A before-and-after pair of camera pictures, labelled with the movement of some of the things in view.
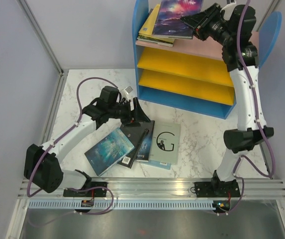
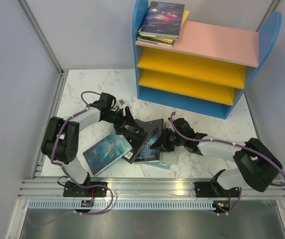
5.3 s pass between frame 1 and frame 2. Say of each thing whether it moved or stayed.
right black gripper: moved
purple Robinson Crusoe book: moved
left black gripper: moved
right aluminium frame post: stayed
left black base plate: stayed
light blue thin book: stayed
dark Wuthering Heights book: moved
